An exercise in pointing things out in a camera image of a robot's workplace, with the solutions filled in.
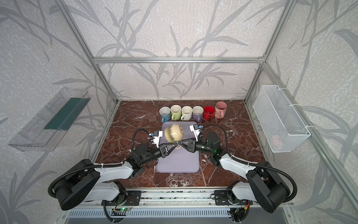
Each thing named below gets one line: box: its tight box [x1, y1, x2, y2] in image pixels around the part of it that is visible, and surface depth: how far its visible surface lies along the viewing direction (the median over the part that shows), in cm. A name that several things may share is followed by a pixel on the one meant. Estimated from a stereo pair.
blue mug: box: [158, 106, 171, 124], surface depth 102 cm
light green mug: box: [170, 104, 182, 121], surface depth 104 cm
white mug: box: [180, 105, 193, 121], surface depth 104 cm
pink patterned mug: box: [214, 101, 228, 119], surface depth 106 cm
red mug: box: [203, 105, 215, 121], surface depth 107 cm
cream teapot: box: [164, 123, 185, 149], surface depth 74 cm
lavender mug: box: [192, 105, 204, 123], surface depth 105 cm
